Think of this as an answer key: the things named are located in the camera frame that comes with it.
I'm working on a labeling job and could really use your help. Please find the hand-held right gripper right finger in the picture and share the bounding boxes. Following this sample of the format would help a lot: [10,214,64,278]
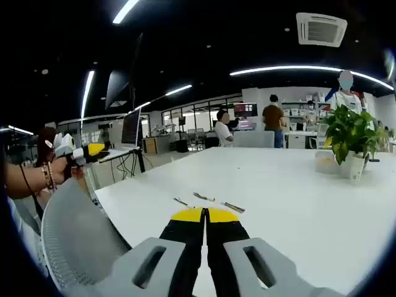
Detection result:
[205,207,347,297]

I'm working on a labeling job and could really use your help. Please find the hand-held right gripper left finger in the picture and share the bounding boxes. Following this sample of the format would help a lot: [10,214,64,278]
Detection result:
[66,206,207,297]

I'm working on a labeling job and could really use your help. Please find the person's left hand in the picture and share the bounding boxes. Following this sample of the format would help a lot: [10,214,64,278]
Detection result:
[48,154,75,187]

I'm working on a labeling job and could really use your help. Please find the white standing desk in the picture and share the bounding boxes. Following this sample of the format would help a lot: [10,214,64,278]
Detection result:
[98,146,147,174]

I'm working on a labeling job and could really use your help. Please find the computer monitor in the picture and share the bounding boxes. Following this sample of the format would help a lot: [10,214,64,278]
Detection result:
[121,107,144,148]

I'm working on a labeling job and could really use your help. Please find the long ceiling light strip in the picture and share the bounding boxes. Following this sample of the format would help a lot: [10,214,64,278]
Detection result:
[112,0,140,25]
[80,70,96,121]
[229,64,395,91]

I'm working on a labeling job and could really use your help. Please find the grey mesh office chair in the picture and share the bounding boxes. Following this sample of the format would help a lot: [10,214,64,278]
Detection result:
[41,178,134,292]

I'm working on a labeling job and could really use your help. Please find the clear plastic container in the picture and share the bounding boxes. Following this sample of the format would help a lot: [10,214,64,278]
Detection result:
[314,150,338,174]

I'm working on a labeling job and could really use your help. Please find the white office chair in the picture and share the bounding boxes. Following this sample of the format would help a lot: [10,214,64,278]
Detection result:
[233,130,276,149]

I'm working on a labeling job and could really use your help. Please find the potted green plant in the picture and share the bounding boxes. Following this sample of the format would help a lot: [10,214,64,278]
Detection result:
[321,104,390,182]

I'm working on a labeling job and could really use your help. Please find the ceiling air conditioner vent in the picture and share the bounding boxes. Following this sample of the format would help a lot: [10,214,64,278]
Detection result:
[295,12,348,48]

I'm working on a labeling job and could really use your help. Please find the beaded bracelet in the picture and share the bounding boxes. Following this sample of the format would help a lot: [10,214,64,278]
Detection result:
[41,161,58,191]

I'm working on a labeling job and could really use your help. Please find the wall display screen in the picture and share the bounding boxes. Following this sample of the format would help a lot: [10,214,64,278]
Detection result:
[233,102,259,118]

